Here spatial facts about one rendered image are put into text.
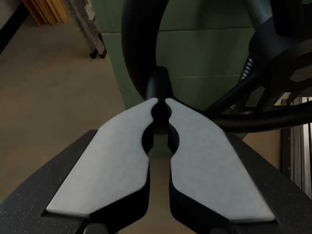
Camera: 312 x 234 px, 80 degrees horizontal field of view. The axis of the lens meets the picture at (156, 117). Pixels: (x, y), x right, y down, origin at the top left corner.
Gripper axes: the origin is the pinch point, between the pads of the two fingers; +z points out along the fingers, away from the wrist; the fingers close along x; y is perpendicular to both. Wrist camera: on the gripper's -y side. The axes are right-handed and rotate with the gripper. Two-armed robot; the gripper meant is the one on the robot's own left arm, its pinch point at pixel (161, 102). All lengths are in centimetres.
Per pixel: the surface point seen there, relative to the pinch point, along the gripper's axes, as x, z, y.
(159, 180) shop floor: 0, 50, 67
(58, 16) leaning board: -86, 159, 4
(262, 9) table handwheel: 9.3, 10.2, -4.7
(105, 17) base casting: -9.8, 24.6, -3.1
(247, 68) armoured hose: 11.6, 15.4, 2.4
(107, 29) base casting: -10.0, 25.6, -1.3
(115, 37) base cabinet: -8.8, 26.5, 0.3
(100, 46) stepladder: -43, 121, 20
